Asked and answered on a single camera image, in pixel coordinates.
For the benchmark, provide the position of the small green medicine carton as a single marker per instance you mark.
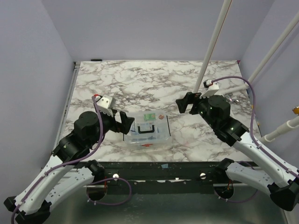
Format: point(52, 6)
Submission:
point(149, 116)

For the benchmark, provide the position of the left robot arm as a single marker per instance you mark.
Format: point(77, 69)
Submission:
point(36, 202)

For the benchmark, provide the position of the white pvc pipe frame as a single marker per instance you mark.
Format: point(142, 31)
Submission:
point(271, 60)

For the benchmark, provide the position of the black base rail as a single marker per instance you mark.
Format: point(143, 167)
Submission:
point(159, 177)

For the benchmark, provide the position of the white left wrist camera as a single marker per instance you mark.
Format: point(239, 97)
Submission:
point(106, 104)

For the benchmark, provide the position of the metal clamp on pipe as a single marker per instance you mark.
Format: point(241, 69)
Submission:
point(231, 99)

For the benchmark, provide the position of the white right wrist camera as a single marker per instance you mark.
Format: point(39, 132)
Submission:
point(211, 88)

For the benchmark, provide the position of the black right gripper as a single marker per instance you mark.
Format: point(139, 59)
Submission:
point(192, 102)

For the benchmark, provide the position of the clear plastic medicine box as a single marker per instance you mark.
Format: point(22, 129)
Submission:
point(147, 130)

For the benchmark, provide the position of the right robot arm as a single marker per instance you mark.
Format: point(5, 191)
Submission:
point(279, 179)

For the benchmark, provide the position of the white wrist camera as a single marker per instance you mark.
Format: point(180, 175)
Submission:
point(211, 88)
point(106, 104)

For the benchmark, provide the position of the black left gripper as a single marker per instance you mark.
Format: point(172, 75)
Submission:
point(124, 127)

